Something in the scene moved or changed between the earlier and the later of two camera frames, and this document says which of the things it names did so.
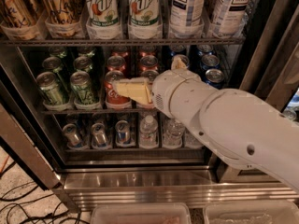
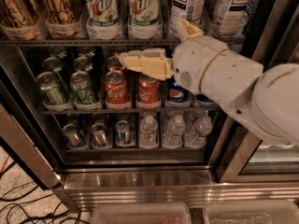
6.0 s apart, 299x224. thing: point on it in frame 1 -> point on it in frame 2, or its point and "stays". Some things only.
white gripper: x=164 y=89 -> x=192 y=61
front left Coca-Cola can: x=113 y=100 stays
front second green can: x=82 y=91 stays
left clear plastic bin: x=141 y=213 stays
